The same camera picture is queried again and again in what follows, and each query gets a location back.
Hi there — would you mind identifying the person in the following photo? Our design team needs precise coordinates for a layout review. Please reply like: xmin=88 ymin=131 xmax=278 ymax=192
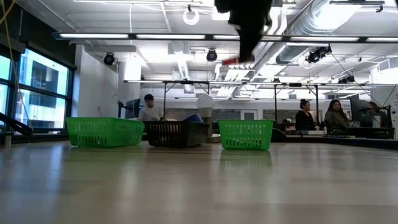
xmin=137 ymin=93 xmax=165 ymax=122
xmin=294 ymin=98 xmax=318 ymax=131
xmin=323 ymin=99 xmax=349 ymax=131
xmin=360 ymin=101 xmax=389 ymax=139

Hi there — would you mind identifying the silver ventilation duct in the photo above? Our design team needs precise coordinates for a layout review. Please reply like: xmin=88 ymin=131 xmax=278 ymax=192
xmin=275 ymin=0 xmax=343 ymax=65

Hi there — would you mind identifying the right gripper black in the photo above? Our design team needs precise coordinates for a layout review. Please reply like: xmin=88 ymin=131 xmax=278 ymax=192
xmin=213 ymin=0 xmax=274 ymax=63

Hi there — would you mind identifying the black metal stand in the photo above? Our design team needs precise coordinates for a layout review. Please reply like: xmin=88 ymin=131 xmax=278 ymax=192
xmin=360 ymin=105 xmax=396 ymax=136

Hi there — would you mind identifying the green plastic basket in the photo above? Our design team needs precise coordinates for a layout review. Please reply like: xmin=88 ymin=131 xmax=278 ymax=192
xmin=218 ymin=119 xmax=275 ymax=151
xmin=65 ymin=116 xmax=146 ymax=148

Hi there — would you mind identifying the black monitor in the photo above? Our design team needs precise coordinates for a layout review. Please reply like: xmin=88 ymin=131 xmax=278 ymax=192
xmin=124 ymin=98 xmax=141 ymax=119
xmin=349 ymin=94 xmax=371 ymax=124

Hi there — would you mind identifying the white ring light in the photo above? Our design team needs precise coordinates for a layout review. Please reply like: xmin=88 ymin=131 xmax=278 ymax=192
xmin=182 ymin=4 xmax=200 ymax=26

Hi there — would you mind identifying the black plastic basket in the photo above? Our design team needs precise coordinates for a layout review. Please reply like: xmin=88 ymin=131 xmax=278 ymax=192
xmin=142 ymin=119 xmax=211 ymax=149

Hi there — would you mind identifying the long ceiling light strip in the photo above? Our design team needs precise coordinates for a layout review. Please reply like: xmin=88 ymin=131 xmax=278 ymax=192
xmin=52 ymin=32 xmax=398 ymax=44

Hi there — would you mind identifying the large glass window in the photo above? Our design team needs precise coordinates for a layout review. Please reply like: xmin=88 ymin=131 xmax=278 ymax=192
xmin=0 ymin=46 xmax=75 ymax=131

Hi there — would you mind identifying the white bulb on metal base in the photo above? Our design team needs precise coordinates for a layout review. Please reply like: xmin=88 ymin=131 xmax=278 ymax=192
xmin=195 ymin=94 xmax=221 ymax=144

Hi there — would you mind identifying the black metal gantry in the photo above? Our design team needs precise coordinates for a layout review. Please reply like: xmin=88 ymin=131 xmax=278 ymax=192
xmin=273 ymin=82 xmax=320 ymax=125
xmin=163 ymin=80 xmax=211 ymax=110

